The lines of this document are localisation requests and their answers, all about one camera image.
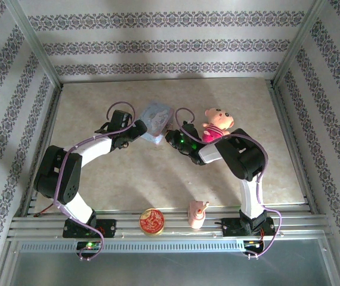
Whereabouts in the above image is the aluminium frame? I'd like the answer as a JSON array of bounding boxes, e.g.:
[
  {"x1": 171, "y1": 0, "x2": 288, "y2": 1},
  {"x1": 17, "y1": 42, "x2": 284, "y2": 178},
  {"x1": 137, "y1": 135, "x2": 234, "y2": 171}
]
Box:
[{"x1": 0, "y1": 0, "x2": 340, "y2": 286}]

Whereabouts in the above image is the pink toy bottle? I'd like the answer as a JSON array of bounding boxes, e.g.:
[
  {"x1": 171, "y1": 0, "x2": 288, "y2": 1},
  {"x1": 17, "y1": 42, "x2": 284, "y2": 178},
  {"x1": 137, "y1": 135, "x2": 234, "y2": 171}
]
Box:
[{"x1": 187, "y1": 200, "x2": 210, "y2": 230}]

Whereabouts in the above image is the pink plush doll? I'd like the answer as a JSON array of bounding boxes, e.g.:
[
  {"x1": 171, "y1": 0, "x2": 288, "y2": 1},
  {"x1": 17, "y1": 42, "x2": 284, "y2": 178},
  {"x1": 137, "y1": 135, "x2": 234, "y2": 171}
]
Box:
[{"x1": 201, "y1": 107, "x2": 236, "y2": 144}]

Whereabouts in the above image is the round red gold tin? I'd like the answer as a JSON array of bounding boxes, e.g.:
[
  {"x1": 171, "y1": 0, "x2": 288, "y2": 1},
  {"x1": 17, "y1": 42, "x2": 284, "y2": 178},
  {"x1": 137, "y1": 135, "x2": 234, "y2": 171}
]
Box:
[{"x1": 139, "y1": 208, "x2": 165, "y2": 237}]

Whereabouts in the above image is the red wire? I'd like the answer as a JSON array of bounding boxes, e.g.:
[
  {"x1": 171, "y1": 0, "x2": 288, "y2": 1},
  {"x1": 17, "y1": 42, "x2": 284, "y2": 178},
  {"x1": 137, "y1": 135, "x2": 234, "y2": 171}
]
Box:
[{"x1": 33, "y1": 204, "x2": 54, "y2": 217}]

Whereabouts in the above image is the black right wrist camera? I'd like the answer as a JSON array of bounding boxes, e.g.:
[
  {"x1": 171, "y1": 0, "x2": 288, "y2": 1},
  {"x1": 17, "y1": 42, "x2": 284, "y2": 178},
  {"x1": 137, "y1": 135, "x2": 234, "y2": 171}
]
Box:
[{"x1": 181, "y1": 120, "x2": 202, "y2": 142}]

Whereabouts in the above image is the pale blue cartoon box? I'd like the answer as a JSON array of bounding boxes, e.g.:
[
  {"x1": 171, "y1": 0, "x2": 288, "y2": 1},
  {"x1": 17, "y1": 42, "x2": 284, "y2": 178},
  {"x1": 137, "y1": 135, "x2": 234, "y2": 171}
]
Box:
[{"x1": 138, "y1": 101, "x2": 174, "y2": 146}]

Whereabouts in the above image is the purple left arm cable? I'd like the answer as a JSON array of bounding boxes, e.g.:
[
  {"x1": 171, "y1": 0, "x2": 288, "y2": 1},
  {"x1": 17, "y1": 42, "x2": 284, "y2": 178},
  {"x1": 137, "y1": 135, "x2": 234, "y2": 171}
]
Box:
[{"x1": 52, "y1": 101, "x2": 137, "y2": 262}]

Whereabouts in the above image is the grey metal panel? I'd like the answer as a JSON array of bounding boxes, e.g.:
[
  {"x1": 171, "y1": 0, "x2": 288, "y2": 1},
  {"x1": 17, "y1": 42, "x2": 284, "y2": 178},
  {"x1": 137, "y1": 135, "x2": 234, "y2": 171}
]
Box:
[{"x1": 8, "y1": 251, "x2": 335, "y2": 286}]

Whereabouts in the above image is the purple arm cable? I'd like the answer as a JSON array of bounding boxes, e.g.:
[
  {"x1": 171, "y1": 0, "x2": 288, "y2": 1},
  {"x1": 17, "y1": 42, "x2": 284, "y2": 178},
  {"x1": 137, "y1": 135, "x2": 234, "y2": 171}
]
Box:
[
  {"x1": 174, "y1": 107, "x2": 283, "y2": 260},
  {"x1": 52, "y1": 101, "x2": 137, "y2": 262}
]

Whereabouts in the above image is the grey slotted cable duct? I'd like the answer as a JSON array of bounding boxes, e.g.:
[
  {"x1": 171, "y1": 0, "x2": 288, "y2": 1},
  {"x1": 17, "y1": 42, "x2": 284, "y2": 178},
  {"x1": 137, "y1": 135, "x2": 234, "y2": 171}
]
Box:
[{"x1": 19, "y1": 240, "x2": 245, "y2": 254}]

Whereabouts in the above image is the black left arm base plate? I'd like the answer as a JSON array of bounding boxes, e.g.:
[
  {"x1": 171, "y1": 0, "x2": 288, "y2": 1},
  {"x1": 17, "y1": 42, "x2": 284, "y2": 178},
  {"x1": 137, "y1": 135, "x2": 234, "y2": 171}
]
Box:
[{"x1": 62, "y1": 219, "x2": 118, "y2": 239}]

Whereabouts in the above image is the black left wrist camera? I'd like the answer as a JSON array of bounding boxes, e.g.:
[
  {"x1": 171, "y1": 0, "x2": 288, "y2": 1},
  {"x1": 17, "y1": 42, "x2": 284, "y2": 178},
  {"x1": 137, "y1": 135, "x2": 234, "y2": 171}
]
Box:
[{"x1": 107, "y1": 109, "x2": 134, "y2": 132}]

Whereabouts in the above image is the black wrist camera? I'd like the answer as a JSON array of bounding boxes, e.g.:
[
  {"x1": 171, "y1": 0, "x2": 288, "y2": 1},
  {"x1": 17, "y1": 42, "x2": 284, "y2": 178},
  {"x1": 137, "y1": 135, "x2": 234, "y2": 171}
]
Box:
[
  {"x1": 107, "y1": 109, "x2": 134, "y2": 132},
  {"x1": 181, "y1": 120, "x2": 202, "y2": 142}
]

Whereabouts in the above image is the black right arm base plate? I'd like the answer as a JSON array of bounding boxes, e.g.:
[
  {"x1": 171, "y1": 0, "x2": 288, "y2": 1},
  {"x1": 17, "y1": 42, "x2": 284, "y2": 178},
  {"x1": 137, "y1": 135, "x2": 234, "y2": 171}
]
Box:
[{"x1": 221, "y1": 217, "x2": 277, "y2": 238}]

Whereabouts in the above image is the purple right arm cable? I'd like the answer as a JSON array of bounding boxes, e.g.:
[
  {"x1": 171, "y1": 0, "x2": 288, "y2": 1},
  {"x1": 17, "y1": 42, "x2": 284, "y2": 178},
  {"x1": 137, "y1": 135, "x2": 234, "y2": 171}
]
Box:
[{"x1": 174, "y1": 107, "x2": 283, "y2": 260}]

